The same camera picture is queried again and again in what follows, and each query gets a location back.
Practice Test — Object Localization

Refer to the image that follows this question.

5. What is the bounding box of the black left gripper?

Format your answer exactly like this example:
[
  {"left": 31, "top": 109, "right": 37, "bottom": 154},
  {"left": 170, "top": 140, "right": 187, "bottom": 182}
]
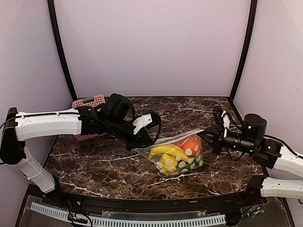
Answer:
[{"left": 105, "top": 116, "right": 154, "bottom": 151}]

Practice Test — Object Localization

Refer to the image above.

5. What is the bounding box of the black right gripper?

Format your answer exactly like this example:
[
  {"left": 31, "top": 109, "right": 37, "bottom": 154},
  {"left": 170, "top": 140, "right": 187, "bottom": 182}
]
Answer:
[{"left": 197, "top": 124, "right": 256, "bottom": 154}]

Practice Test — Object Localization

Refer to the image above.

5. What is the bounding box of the clear zip top bag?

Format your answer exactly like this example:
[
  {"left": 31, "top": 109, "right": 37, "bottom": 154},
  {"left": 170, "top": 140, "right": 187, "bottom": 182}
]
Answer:
[{"left": 136, "top": 129, "right": 204, "bottom": 175}]

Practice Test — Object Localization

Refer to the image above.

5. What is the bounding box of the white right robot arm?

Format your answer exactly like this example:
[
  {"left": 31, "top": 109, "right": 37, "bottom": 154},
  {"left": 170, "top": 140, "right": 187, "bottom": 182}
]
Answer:
[{"left": 198, "top": 126, "right": 303, "bottom": 205}]

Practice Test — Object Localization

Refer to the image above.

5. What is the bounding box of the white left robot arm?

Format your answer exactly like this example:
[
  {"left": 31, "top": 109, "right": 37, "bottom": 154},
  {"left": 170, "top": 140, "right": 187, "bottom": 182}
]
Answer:
[{"left": 0, "top": 107, "right": 161, "bottom": 206}]

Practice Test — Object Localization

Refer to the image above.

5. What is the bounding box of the orange fake fruit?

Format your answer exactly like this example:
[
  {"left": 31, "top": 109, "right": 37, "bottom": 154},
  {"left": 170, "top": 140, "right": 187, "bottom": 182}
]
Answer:
[{"left": 181, "top": 137, "right": 202, "bottom": 157}]

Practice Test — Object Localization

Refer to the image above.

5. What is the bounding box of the green fake watermelon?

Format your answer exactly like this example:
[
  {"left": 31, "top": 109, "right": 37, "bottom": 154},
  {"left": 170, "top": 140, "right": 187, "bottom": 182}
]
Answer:
[{"left": 176, "top": 154, "right": 204, "bottom": 173}]

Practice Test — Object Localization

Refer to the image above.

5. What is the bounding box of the yellow fake lemon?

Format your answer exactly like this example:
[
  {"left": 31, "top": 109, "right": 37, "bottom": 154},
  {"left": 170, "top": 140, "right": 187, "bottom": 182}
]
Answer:
[{"left": 155, "top": 154, "right": 178, "bottom": 175}]

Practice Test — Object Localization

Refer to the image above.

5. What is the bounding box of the yellow fake banana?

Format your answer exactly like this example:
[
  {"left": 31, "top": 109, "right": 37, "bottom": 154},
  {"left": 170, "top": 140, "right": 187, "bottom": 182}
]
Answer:
[{"left": 148, "top": 144, "right": 188, "bottom": 161}]

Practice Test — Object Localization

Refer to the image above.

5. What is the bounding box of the pink perforated plastic basket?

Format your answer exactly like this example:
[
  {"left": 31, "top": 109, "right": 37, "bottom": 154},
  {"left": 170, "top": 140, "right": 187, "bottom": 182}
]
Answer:
[{"left": 71, "top": 95, "right": 105, "bottom": 142}]

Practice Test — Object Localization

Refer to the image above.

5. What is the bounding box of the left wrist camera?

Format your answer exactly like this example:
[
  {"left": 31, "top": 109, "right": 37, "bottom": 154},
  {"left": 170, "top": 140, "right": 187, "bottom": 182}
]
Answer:
[{"left": 104, "top": 93, "right": 161, "bottom": 135}]

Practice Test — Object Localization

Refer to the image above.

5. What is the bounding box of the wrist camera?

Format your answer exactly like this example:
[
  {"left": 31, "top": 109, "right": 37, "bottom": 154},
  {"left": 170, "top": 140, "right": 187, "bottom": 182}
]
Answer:
[
  {"left": 212, "top": 106, "right": 267, "bottom": 145},
  {"left": 104, "top": 93, "right": 161, "bottom": 135}
]

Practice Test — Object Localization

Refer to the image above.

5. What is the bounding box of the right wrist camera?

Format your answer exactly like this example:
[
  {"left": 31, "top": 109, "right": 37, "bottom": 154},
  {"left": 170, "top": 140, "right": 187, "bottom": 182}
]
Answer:
[{"left": 212, "top": 106, "right": 267, "bottom": 145}]

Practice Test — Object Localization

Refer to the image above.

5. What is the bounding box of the black front rail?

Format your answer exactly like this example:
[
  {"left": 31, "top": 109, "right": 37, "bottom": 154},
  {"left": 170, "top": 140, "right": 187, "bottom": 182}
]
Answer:
[{"left": 36, "top": 190, "right": 262, "bottom": 214}]

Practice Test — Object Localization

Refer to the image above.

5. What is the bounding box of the white slotted cable duct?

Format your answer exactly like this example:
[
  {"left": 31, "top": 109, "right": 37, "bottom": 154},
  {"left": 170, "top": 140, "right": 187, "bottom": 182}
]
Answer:
[{"left": 30, "top": 202, "right": 226, "bottom": 227}]

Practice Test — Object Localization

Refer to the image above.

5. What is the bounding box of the black frame post right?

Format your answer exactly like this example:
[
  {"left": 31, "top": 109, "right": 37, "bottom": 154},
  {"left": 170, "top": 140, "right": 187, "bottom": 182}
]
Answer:
[{"left": 228, "top": 0, "right": 258, "bottom": 101}]

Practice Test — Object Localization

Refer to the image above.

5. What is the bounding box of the black frame post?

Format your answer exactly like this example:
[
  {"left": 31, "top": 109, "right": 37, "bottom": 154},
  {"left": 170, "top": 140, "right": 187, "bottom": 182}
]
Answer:
[
  {"left": 228, "top": 0, "right": 258, "bottom": 101},
  {"left": 47, "top": 0, "right": 78, "bottom": 101}
]

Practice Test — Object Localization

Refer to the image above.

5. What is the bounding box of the black frame post left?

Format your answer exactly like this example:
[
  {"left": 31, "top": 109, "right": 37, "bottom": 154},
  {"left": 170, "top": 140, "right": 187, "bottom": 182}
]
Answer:
[{"left": 47, "top": 0, "right": 78, "bottom": 101}]

